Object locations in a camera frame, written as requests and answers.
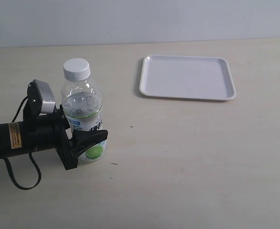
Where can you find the white plastic tray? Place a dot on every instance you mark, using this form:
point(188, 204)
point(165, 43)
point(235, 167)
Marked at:
point(186, 77)

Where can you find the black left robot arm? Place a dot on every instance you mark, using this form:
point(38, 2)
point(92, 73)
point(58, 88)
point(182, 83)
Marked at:
point(11, 135)

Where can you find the clear plastic drink bottle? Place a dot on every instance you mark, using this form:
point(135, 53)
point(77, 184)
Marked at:
point(82, 102)

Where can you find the white bottle cap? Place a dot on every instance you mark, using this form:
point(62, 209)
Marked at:
point(76, 69)

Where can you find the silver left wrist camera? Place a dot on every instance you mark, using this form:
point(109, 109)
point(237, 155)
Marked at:
point(40, 98)

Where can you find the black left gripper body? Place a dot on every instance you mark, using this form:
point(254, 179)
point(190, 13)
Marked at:
point(46, 132)

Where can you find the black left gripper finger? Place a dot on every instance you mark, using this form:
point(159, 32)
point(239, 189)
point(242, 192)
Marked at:
point(65, 122)
point(84, 140)

